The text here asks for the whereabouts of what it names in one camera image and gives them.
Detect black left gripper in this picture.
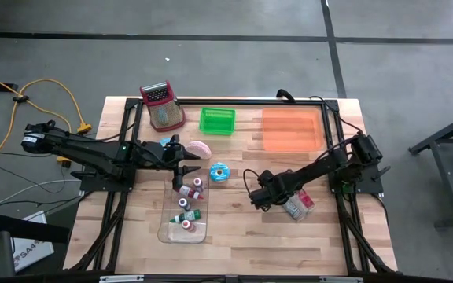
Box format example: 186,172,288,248
145,134,203,189

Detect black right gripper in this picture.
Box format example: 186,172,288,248
249,169,293,214

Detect red food colouring bottle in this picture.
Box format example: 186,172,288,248
177,184,204,200

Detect large blue frosted donut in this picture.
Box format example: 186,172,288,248
209,161,231,183

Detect red and silver candy bag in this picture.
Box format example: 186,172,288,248
281,188,316,222

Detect green food colouring bottle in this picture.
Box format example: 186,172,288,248
170,209,203,224

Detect clear plastic bin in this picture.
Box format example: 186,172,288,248
157,172,210,244

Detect green plastic basket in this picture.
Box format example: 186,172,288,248
198,108,237,136

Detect red metal box grater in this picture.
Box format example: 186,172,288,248
138,80,186,133

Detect orange translucent plastic bin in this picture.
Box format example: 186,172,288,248
260,108,326,153

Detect white printed box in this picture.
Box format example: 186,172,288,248
12,210,54,273

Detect black aluminium table frame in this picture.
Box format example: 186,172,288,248
63,96,399,276

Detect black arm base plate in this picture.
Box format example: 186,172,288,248
79,163,137,193
326,163,385,196

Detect thick black cable loop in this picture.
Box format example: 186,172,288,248
275,89,296,104

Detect yellow extension cable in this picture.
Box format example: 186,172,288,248
0,66,93,168

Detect silver metal bracket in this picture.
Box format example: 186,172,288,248
98,274,145,283
319,276,364,283

